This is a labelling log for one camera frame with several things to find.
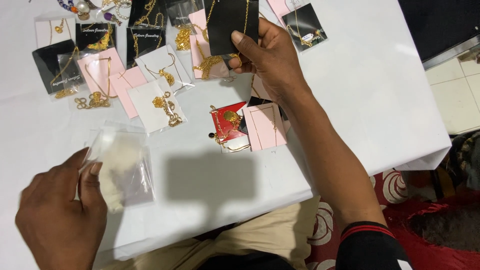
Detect person's right hand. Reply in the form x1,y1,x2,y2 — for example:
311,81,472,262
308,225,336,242
227,18,312,107

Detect person's left hand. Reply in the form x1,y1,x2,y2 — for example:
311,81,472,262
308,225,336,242
15,147,108,270

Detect thin gold chain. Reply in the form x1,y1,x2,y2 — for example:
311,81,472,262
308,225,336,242
205,0,251,69

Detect plain black jewelry card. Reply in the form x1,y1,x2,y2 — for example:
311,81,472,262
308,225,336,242
204,0,260,57

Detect clear plastic bag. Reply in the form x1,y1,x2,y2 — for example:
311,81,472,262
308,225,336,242
80,120,157,213

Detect pink card in clear bag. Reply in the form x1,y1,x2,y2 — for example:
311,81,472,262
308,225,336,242
267,0,297,24

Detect red card with gold pendant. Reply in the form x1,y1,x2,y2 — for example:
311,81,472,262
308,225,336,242
209,101,249,145

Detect white card with gold bangle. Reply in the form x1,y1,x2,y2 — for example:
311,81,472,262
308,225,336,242
220,135,251,154

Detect black card in clear bag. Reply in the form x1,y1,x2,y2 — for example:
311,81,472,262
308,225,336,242
166,0,205,28

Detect white card with leaf pendant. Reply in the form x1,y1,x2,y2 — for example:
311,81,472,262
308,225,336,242
135,44,196,93

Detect clear bag with gold links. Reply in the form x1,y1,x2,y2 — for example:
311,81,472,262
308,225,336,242
56,52,114,111

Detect plain pink jewelry card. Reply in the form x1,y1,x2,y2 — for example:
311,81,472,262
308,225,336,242
109,66,149,119

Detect pink card with gold hoop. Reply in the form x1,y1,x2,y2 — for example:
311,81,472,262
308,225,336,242
77,47,126,99

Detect black mat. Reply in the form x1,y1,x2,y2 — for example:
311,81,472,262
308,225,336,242
397,0,480,71

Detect person's beige trousers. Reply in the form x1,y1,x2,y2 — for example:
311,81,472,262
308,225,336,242
100,195,322,270

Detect purple bead pendant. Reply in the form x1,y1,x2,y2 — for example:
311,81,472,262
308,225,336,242
103,12,123,27

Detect black card with colourful pendant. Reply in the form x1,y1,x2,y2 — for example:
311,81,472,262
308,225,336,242
76,22,117,52

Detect black sleeve with red stripes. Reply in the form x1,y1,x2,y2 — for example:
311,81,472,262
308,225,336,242
335,221,413,270

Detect dark patterned fabric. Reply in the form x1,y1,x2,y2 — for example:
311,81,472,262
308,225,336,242
431,130,480,199

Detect red floral patterned cloth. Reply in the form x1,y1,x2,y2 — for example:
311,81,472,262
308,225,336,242
305,169,480,270

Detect black card with gold bracelet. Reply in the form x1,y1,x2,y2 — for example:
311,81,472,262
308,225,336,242
281,3,328,53

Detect pink card with thin chain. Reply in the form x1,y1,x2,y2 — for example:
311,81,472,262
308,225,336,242
242,102,288,152

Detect pink card with thick chain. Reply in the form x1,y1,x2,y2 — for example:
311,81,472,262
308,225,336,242
188,9,230,80

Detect bundled gold chain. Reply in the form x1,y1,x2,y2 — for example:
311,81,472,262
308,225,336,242
175,24,193,52

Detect black card with gold chain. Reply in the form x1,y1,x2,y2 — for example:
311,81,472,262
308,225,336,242
126,27,167,69
128,0,168,29

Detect white card with flower chain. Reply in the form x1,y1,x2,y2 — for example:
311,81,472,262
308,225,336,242
127,77,188,134

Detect large black card with chain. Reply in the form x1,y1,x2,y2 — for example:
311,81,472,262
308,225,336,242
32,39,85,95

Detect white pearl bracelet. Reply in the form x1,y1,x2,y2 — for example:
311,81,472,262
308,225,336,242
101,0,133,21

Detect white card with gold necklace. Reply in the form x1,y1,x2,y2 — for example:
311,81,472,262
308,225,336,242
34,16,77,49

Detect colourful beaded bracelet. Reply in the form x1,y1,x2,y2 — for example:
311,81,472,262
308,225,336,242
56,0,91,21

